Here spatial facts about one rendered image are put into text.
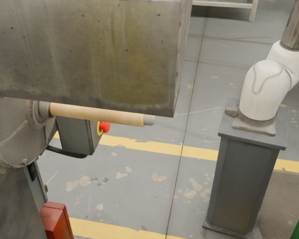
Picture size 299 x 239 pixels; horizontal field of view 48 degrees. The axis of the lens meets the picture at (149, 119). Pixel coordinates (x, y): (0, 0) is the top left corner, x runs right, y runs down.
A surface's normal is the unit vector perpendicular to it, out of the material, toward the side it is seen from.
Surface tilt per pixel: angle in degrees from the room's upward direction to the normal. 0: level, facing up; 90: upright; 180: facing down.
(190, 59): 0
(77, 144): 90
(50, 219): 0
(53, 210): 0
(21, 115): 87
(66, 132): 90
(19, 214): 90
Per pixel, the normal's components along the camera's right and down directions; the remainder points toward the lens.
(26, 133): 0.94, 0.24
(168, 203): 0.00, -0.77
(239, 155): -0.32, 0.60
